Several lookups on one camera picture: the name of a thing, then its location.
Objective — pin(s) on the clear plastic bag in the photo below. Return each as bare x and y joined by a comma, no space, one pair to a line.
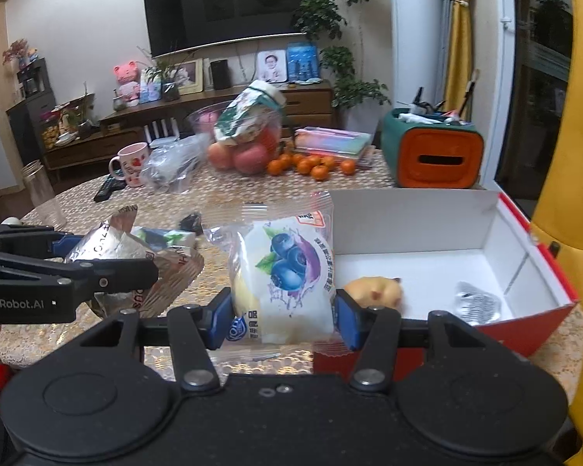
170,168

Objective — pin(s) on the child photo frame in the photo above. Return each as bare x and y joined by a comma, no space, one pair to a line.
272,66

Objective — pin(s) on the red cardboard box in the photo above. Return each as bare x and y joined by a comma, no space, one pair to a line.
433,239

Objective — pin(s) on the red apple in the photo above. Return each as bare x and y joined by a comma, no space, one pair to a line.
251,159
220,156

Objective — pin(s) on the blueberry bread packet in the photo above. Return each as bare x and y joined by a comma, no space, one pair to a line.
280,266

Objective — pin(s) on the small black item bag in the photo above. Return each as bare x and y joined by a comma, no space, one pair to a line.
192,223

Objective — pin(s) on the mandarin orange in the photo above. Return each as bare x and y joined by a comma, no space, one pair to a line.
348,167
320,173
275,167

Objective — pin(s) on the wooden photo frame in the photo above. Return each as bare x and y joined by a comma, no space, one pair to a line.
189,77

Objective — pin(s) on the clear drinking glass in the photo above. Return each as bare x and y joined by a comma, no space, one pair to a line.
42,195

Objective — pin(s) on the pink pig plush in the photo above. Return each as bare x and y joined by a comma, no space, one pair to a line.
128,78

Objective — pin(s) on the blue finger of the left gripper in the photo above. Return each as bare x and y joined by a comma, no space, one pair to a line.
62,247

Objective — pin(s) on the silver foil packet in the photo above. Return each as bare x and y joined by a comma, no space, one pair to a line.
476,306

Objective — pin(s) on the gold patterned tablecloth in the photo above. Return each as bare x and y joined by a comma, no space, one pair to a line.
22,345

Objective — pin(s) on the green potted tree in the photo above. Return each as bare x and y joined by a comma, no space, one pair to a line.
322,20

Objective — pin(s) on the wall television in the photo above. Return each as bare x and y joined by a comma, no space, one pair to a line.
177,25

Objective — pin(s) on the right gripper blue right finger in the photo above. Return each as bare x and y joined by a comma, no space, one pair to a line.
351,320

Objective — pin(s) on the stack of colourful folders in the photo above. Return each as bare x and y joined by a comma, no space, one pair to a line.
337,143

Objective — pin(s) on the tissue pack green blue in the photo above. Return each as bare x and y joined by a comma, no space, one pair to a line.
158,239

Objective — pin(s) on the pink strawberry mug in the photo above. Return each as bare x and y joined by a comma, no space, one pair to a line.
127,165

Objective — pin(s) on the green orange tissue box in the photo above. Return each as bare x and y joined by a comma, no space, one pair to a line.
429,152

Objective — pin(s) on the floral cloth bag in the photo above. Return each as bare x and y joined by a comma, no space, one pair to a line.
257,108

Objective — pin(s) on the yellow hamster plush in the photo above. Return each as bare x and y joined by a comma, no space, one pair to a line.
371,291

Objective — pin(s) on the clear fruit container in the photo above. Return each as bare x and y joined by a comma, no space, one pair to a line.
203,120

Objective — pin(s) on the yellow curtain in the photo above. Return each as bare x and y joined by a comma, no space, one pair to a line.
459,62

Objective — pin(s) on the silver snack wrapper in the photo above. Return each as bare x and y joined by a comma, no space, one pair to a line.
131,274

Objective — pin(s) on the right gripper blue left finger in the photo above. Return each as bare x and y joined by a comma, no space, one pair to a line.
218,316

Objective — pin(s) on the wooden tv cabinet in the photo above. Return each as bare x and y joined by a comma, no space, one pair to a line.
306,105

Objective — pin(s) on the blue picture card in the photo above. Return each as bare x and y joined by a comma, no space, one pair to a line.
302,63

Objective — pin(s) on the black remote control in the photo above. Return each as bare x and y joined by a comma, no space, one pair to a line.
109,186

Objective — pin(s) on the white air conditioner column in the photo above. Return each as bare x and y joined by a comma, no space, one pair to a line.
419,30

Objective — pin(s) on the black speaker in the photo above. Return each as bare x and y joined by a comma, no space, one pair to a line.
220,75

